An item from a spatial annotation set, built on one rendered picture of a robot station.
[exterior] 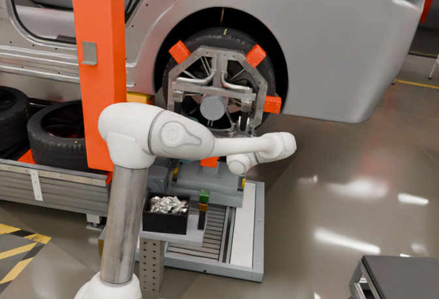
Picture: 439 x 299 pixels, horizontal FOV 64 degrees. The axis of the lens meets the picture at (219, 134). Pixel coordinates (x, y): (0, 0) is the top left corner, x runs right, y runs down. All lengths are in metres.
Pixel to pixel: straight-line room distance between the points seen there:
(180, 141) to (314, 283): 1.51
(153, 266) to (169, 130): 1.08
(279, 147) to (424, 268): 1.02
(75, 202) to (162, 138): 1.42
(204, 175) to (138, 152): 1.42
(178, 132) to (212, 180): 1.49
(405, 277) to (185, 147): 1.37
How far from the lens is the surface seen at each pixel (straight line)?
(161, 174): 2.06
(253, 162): 1.44
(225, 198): 2.33
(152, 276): 1.91
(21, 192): 2.39
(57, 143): 2.22
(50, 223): 2.44
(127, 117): 0.98
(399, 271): 1.98
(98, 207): 2.20
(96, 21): 1.59
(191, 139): 0.89
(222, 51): 1.86
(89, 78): 1.69
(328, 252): 2.39
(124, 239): 1.11
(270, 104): 1.94
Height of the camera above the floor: 1.62
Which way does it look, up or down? 29 degrees down
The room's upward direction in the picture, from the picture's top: 7 degrees clockwise
